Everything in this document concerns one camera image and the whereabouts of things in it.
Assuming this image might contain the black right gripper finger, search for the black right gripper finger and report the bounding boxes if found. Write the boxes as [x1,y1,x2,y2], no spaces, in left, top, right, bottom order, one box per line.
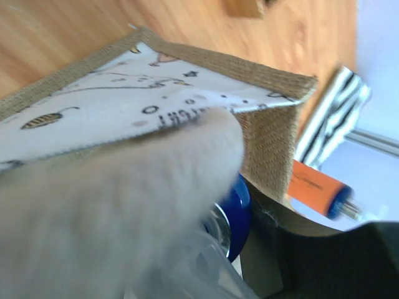
[241,184,398,298]

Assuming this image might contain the orange blue pump bottle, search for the orange blue pump bottle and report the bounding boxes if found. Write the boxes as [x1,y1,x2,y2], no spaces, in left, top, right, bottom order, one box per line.
[287,160,362,221]
[124,173,253,299]

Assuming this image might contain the burlap canvas tote bag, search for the burlap canvas tote bag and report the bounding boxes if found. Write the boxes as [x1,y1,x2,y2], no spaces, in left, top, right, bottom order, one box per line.
[1,28,317,298]

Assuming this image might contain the black white striped cloth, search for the black white striped cloth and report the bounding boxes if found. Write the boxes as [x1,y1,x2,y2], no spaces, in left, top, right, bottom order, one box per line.
[294,66,371,169]

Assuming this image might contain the wooden compartment tray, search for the wooden compartment tray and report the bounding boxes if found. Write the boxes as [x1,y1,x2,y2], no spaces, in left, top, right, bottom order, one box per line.
[223,0,277,19]

